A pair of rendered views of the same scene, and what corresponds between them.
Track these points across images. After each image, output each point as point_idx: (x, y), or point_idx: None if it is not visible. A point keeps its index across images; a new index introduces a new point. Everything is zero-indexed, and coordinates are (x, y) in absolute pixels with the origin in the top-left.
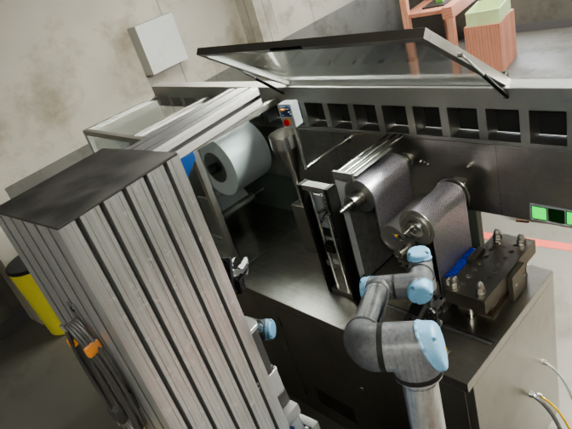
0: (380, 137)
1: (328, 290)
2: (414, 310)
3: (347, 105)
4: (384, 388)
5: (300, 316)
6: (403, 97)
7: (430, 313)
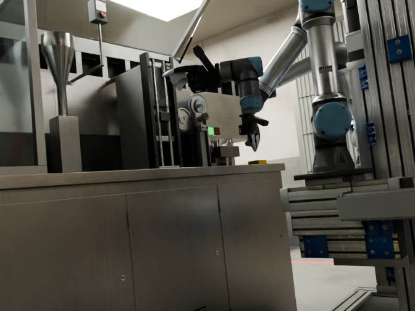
0: (104, 81)
1: None
2: (259, 118)
3: (75, 52)
4: (236, 228)
5: (175, 175)
6: (125, 53)
7: (257, 125)
